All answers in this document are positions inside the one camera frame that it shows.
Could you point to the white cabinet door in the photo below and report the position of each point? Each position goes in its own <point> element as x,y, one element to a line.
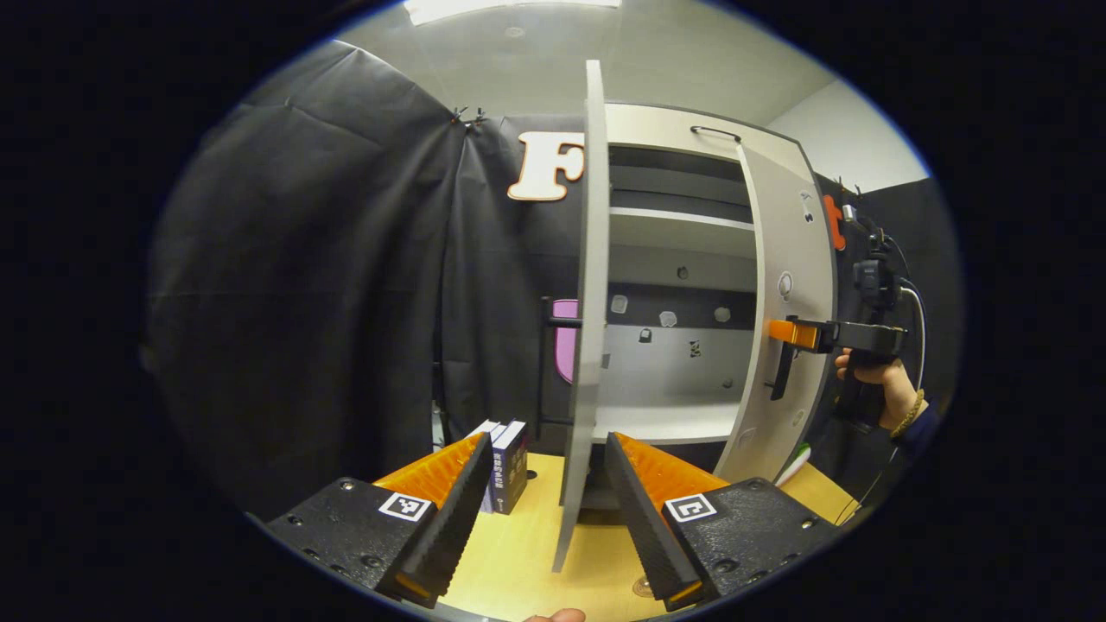
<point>592,259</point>
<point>778,225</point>

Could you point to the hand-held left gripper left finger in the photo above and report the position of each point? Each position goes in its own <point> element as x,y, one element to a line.
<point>454,518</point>

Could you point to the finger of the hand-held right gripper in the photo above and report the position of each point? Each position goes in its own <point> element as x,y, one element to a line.
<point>828,337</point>

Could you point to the black cloth clip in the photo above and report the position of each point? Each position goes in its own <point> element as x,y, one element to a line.
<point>458,116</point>
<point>477,118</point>

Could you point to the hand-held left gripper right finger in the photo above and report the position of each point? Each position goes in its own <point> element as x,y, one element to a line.
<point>644,518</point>

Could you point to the white and grey cabinet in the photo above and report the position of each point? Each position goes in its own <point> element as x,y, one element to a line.
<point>674,371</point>

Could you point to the white cabinet drawer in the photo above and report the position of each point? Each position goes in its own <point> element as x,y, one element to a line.
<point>657,125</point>

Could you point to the white green object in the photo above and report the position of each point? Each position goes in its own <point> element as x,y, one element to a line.
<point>795,462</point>

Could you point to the white cabinet shelf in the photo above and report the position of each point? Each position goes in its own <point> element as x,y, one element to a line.
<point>674,229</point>
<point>665,423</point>

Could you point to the black backdrop cloth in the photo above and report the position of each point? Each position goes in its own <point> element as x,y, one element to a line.
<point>937,242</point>
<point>302,259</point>

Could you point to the round printed coaster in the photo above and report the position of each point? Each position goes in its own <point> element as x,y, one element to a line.
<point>644,587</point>

